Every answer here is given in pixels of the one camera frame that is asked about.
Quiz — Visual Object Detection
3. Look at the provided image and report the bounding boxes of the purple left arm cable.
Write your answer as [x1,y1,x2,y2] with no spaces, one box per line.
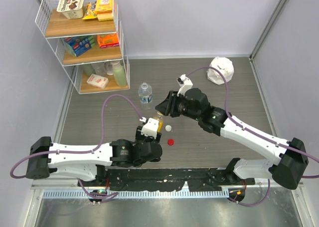
[9,94,147,180]

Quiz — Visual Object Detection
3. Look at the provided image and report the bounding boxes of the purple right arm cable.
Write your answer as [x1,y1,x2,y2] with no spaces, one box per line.
[186,66,319,207]

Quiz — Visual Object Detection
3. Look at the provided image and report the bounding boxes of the blue green box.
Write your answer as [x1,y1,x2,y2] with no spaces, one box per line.
[63,35,95,57]

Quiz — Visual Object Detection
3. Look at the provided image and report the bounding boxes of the clear bottle blue white label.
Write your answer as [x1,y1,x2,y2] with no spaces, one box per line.
[138,82,153,110]

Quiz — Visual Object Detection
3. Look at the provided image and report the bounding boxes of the yellow orange cracker box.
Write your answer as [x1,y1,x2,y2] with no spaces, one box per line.
[95,0,113,21]

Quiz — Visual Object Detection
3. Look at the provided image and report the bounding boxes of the white slotted cable duct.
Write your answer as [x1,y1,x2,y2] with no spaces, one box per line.
[42,189,229,199]

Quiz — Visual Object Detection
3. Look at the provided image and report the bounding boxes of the orange snack box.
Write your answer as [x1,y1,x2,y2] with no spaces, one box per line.
[97,33,119,49]

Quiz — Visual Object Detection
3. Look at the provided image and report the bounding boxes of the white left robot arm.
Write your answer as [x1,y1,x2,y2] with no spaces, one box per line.
[26,126,162,186]

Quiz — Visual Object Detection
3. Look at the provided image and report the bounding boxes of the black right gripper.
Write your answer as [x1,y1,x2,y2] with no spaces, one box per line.
[156,90,201,121]

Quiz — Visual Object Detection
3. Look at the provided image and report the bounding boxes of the white bottle cap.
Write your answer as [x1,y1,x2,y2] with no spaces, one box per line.
[165,125,172,132]

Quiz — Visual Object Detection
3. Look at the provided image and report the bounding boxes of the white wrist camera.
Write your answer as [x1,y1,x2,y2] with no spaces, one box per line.
[177,74,193,96]
[140,117,159,139]

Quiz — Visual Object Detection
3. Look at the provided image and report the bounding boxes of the white yogurt tub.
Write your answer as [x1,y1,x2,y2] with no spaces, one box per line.
[56,0,84,19]

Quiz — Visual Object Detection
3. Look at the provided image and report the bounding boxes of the clear bottles on bottom shelf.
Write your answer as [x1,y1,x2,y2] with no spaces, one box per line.
[82,61,113,76]

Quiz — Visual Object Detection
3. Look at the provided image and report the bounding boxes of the green drink bottle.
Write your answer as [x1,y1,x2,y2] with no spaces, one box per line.
[111,60,127,87]

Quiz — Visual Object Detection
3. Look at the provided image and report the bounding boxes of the red bottle cap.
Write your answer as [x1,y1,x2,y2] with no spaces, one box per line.
[167,139,174,146]

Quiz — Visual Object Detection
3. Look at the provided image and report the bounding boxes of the white pink tissue pack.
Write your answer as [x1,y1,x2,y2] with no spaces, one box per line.
[86,74,109,89]

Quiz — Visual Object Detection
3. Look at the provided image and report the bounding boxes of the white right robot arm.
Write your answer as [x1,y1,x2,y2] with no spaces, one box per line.
[155,88,309,190]

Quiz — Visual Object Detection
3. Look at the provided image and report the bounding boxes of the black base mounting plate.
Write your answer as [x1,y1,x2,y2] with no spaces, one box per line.
[99,167,256,192]

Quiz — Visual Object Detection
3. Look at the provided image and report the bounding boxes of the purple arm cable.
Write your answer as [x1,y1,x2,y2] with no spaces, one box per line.
[9,94,147,180]
[186,66,319,207]

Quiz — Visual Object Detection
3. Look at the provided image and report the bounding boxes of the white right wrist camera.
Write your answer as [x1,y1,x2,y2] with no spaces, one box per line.
[177,74,193,96]

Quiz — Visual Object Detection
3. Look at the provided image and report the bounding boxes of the white wire shelf rack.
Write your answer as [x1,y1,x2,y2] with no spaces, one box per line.
[35,0,130,94]

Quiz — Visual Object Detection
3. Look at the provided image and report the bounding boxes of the yellow juice bottle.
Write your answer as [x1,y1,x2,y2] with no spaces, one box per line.
[153,112,163,132]

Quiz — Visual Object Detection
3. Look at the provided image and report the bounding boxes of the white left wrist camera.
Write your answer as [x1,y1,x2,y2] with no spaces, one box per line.
[140,117,159,139]

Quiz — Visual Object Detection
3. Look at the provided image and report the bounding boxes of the yellow snack bag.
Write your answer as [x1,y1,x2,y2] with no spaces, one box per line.
[82,1,97,20]

